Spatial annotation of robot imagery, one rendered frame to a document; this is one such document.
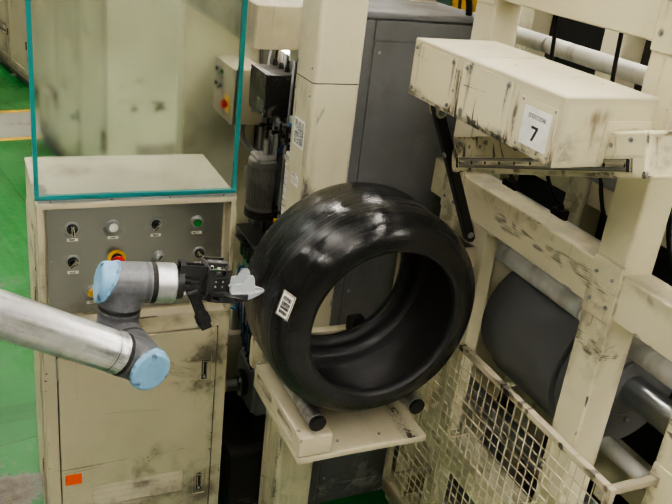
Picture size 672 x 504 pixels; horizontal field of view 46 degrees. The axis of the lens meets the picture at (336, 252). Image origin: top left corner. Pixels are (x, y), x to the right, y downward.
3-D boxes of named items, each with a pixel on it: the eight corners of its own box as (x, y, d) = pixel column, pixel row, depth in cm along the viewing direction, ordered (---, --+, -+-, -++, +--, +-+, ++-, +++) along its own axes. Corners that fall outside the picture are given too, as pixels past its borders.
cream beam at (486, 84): (405, 94, 208) (413, 37, 202) (485, 95, 218) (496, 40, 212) (547, 170, 158) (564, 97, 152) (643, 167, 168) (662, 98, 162)
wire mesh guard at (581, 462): (381, 478, 271) (411, 297, 243) (386, 477, 272) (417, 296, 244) (541, 712, 197) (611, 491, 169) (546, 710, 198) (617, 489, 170)
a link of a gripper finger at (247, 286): (272, 278, 182) (233, 277, 177) (267, 301, 184) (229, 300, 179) (267, 272, 184) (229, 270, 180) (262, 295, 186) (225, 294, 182)
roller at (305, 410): (263, 359, 224) (264, 345, 223) (279, 357, 226) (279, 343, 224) (309, 433, 196) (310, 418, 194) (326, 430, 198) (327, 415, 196)
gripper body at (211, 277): (236, 271, 176) (182, 269, 171) (229, 305, 179) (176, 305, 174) (226, 257, 183) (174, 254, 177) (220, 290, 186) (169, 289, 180)
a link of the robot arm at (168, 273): (155, 310, 172) (146, 290, 179) (178, 310, 174) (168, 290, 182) (161, 272, 168) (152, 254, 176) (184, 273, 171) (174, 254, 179)
